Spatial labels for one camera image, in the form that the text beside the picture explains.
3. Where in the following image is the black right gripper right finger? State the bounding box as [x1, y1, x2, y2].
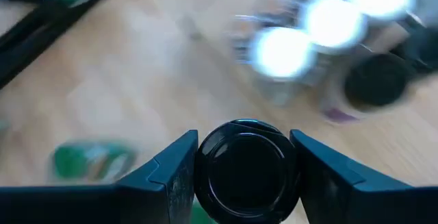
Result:
[289, 129, 438, 224]

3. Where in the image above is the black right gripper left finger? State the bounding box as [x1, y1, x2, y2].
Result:
[0, 129, 199, 224]

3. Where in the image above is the organic oregano spice jar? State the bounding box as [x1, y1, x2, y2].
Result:
[49, 140, 140, 184]

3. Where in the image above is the black lid yellow-green label jar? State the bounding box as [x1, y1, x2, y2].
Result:
[193, 118, 302, 224]

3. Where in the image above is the everything bagel seasoning jar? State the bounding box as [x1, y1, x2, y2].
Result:
[299, 0, 369, 88]
[248, 25, 318, 107]

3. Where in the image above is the black table frame rail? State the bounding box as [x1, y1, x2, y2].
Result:
[0, 0, 126, 90]

